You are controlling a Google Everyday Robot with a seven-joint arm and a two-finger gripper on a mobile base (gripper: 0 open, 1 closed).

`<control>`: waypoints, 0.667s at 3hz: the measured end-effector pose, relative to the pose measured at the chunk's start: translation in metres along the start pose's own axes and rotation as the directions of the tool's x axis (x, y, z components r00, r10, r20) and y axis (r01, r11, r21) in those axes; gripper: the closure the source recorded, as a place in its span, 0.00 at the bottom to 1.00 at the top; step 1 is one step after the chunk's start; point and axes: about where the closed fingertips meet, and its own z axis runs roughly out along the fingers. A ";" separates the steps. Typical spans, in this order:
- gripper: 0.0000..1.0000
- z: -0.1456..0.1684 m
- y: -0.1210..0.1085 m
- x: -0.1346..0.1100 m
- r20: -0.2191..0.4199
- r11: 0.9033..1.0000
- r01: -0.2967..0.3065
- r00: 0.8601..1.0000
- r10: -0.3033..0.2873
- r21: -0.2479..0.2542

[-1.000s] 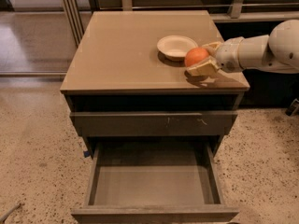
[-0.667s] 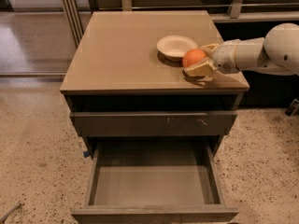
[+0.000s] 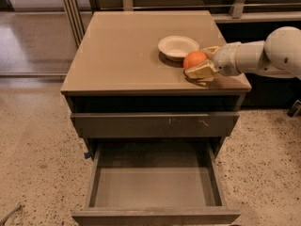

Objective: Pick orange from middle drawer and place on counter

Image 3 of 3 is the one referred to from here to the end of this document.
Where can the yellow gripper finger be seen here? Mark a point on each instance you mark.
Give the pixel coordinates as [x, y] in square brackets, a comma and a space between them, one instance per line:
[210, 51]
[204, 70]

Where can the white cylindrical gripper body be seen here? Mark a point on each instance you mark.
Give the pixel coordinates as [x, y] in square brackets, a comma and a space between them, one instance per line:
[226, 60]

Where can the orange fruit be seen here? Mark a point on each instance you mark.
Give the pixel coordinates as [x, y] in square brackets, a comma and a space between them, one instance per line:
[193, 59]

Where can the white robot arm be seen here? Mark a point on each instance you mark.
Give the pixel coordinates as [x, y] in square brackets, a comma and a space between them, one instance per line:
[278, 56]

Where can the grey drawer cabinet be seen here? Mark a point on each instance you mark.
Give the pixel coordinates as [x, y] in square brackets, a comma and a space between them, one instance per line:
[118, 68]

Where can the white paper bowl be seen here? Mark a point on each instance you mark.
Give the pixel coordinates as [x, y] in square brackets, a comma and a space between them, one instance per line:
[176, 48]

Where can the dark object on floor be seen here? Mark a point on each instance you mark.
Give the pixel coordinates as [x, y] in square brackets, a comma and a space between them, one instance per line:
[295, 109]

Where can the blue tape piece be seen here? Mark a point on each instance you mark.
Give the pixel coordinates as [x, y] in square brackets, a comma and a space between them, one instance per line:
[87, 155]

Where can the grey rod on floor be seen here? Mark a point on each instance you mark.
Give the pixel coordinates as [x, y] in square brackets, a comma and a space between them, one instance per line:
[9, 214]

